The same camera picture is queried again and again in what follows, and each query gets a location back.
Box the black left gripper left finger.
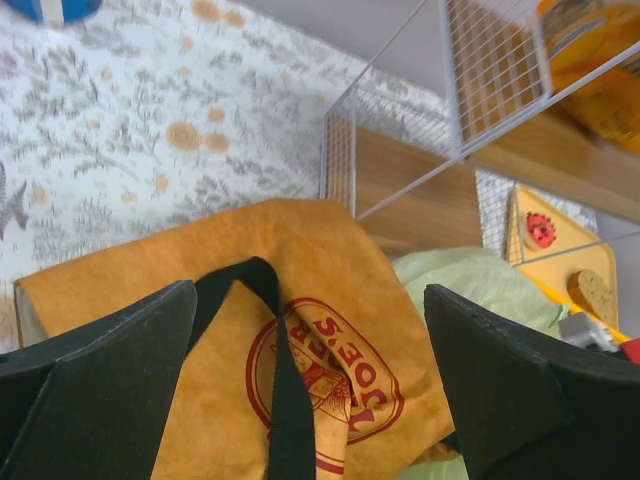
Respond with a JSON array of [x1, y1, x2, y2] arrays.
[[1, 281, 197, 479]]

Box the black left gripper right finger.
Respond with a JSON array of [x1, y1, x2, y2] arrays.
[[424, 284, 639, 479]]

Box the brown tote bag black straps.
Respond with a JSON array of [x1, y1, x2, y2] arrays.
[[13, 198, 459, 480]]

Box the orange snack packet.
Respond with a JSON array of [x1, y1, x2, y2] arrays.
[[537, 1, 639, 154]]

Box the brown bread slice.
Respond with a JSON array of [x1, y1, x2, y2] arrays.
[[567, 270, 618, 327]]

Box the yellow plastic bin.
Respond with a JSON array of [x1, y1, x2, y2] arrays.
[[526, 273, 631, 343]]

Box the light green plastic bag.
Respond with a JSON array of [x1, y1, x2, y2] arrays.
[[389, 245, 571, 480]]

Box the yellow flat tray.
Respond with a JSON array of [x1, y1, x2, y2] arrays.
[[506, 186, 619, 330]]

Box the red toy donut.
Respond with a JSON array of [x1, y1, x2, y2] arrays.
[[524, 211, 557, 251]]

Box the floral patterned table mat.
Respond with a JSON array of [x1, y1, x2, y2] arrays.
[[0, 0, 599, 351]]

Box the blue wrapped toilet paper roll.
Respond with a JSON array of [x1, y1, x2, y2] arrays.
[[4, 0, 103, 27]]

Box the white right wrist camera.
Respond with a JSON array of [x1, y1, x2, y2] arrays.
[[558, 313, 639, 364]]

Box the wire and wood shelf rack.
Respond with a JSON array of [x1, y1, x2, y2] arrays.
[[319, 0, 640, 251]]

